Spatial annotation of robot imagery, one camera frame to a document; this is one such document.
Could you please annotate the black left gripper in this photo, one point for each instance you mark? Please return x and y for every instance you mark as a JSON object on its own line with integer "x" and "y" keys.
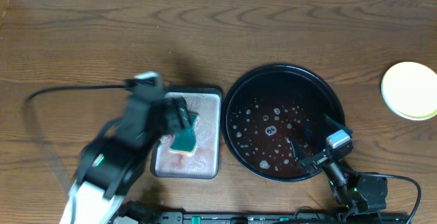
{"x": 171, "y": 115}

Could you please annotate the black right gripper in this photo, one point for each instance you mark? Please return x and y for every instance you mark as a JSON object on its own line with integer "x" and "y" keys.
{"x": 315, "y": 164}

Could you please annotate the green yellow sponge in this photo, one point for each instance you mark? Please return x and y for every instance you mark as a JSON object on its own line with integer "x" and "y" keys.
{"x": 185, "y": 142}

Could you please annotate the yellow plate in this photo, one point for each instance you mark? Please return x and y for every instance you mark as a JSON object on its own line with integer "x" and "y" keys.
{"x": 409, "y": 90}

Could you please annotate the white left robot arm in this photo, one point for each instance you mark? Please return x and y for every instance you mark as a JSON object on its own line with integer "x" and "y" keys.
{"x": 86, "y": 203}

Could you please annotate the black round tray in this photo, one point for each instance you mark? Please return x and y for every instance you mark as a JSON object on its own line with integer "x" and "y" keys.
{"x": 267, "y": 105}

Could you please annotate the black rectangular soap tray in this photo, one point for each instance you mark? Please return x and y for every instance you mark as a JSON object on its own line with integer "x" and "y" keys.
{"x": 203, "y": 162}

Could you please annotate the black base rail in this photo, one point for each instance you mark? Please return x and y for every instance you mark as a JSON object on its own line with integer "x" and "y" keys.
{"x": 135, "y": 212}

